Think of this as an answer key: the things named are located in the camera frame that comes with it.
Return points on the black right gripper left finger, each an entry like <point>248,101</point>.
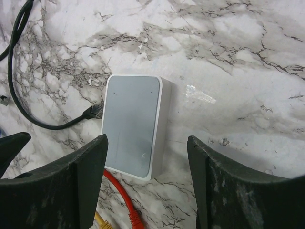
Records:
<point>62,194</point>

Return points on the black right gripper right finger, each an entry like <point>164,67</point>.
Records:
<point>230,195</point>

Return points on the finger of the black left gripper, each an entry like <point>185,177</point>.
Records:
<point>10,146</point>

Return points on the white small router box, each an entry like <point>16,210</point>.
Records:
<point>135,115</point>

